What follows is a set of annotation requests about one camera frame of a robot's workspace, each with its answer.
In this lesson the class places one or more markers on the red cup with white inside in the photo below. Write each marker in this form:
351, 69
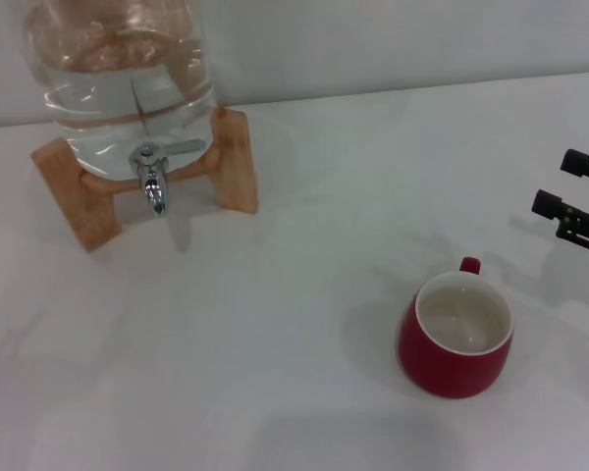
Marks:
437, 363

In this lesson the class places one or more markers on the wooden dispenser stand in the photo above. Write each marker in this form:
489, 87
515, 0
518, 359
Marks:
78, 206

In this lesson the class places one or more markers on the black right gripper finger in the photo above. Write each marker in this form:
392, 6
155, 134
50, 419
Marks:
584, 225
584, 166

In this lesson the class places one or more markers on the clear glass water dispenser jar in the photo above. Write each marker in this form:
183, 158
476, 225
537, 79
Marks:
108, 93

